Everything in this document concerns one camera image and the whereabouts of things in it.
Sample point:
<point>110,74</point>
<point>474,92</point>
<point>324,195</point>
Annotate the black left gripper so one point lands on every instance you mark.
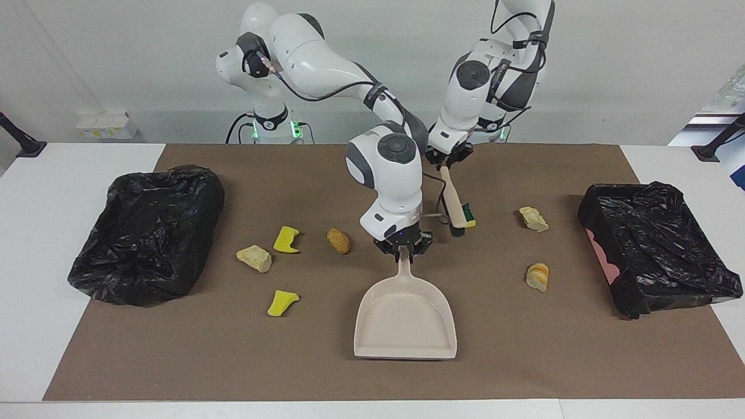
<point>448,156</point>

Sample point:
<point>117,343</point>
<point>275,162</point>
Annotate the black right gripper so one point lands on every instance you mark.
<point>404,235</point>

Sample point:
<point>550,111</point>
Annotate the beige hand brush black bristles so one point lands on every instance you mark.
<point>451,195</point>

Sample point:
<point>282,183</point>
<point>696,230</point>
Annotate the green and yellow sponge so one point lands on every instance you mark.
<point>469,215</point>

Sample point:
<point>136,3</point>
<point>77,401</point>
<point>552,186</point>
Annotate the brown cracked sponge lump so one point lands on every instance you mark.
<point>338,241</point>

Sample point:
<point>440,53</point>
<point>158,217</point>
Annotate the beige plastic dustpan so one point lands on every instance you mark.
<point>404,320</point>

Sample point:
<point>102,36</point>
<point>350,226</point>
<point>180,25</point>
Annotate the pale cream sponge chunk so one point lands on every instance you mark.
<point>534,219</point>
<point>255,259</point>

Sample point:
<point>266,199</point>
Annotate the yellow notched sponge piece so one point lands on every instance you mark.
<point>285,241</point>

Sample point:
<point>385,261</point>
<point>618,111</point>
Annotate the yellow sponge wedge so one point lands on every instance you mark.
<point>281,303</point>

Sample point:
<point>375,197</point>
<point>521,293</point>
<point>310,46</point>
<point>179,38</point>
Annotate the orange striped sponge chunk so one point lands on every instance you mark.
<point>537,277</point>

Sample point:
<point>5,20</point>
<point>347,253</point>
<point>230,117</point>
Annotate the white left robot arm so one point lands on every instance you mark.
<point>471,75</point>

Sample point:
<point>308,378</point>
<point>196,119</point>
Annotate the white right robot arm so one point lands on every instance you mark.
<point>314,52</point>

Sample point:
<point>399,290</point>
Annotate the pink plastic bin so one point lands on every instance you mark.
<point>605,262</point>

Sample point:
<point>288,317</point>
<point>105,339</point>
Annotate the black plastic trash bag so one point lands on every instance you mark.
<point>663,244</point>
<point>145,233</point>

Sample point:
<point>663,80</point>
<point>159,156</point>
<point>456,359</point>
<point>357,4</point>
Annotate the brown table mat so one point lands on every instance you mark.
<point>233,361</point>

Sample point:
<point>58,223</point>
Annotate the black clamp stand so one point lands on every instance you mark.
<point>20,142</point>
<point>719,142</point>

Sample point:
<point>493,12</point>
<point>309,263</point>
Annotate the white power strip box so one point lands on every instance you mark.
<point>105,125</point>

